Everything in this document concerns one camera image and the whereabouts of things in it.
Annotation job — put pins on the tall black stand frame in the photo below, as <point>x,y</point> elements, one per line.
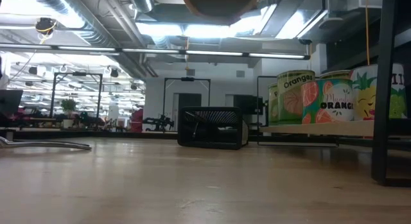
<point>78,74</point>

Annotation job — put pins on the red background object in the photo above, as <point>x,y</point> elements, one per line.
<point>137,119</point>

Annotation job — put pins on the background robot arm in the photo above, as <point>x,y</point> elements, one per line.
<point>159,123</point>

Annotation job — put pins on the pineapple print white can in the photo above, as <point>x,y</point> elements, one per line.
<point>363,95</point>

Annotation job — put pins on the black ceiling dome device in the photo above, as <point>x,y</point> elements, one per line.
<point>46,25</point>

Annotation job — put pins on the long ceiling light bar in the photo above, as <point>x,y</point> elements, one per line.
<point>151,51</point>

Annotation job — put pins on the wide black stand frame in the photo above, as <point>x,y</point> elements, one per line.
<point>187,79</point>

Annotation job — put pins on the wooden shelf with black frame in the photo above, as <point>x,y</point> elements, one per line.
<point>305,128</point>

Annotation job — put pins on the potted plant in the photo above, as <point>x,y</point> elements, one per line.
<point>68,106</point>

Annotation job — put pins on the dark monitor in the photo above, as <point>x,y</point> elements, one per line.
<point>9,102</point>

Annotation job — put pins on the silver and black hand tool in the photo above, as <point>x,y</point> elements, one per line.
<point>48,143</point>

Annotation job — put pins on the square wall vent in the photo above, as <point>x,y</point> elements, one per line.
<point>240,73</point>
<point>190,72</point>

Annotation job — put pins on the dark cabinet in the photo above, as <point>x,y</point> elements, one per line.
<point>247,103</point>

